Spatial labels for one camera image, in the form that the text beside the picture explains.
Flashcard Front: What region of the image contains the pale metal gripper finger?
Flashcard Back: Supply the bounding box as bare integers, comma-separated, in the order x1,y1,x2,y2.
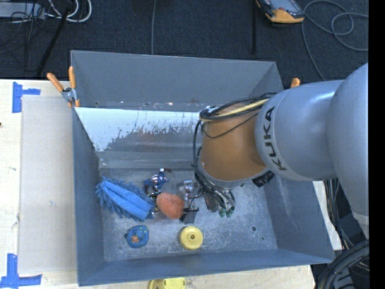
181,191,200,224
177,179,195,193

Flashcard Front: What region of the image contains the orange sponge ball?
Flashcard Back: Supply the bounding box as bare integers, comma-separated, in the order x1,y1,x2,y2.
155,192,185,220

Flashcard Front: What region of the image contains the blue toy figure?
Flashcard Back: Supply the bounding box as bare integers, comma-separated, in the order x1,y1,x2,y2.
143,167,172,196

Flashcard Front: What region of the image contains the yellow round disc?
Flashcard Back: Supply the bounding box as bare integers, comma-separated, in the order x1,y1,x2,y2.
178,225,204,250

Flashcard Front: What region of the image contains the blue fluffy duster cloth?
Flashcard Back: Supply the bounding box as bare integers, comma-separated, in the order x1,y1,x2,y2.
95,176,156,222

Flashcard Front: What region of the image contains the yellow plastic piece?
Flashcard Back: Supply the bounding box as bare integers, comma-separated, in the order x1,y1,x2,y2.
148,277,187,289

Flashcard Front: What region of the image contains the grey metal bin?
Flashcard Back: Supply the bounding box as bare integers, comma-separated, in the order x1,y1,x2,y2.
70,50,336,287

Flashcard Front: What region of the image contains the blue toy ring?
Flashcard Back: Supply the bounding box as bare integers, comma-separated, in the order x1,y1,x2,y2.
124,224,150,249

